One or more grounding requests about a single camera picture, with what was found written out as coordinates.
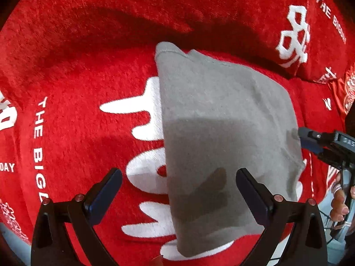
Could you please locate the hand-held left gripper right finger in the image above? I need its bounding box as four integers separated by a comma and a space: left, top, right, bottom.
236, 168, 328, 266

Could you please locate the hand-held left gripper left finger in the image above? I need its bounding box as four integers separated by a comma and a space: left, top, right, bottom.
30, 168, 123, 266

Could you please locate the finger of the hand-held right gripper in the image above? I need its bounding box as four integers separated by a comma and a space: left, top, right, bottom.
301, 141, 348, 172
298, 127, 337, 143

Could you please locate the small grey cloth garment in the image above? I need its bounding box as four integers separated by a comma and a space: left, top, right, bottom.
155, 41, 307, 258

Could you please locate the person's right hand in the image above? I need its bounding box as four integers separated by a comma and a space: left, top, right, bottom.
329, 172, 355, 217

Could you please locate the red printed blanket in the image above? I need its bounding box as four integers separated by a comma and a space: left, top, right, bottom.
0, 0, 355, 266

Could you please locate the black cable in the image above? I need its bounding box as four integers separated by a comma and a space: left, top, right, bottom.
319, 209, 349, 246

